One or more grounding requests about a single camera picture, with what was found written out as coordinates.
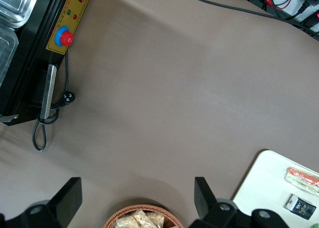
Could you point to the green lid gum bottle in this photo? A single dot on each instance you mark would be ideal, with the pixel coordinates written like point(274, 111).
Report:
point(315, 226)

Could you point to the cream plastic tray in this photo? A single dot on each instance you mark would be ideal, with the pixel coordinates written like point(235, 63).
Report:
point(264, 178)

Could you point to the steel food container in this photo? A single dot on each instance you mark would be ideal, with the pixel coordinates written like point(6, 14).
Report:
point(6, 56)
point(17, 3)

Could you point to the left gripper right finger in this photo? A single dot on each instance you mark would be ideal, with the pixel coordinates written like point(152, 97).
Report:
point(207, 203)

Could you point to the wrapped triangle sandwich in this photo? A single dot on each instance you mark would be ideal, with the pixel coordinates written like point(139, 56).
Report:
point(301, 179)

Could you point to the small black box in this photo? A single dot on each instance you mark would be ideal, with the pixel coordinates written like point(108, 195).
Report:
point(302, 208)

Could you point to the round wicker basket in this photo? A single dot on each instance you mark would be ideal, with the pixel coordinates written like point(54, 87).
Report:
point(117, 214)

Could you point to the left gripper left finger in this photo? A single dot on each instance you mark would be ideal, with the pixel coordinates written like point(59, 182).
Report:
point(67, 200)

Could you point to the clear wrapped cracker pack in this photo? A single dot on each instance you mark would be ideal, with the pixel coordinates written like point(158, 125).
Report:
point(143, 219)
point(125, 221)
point(157, 219)

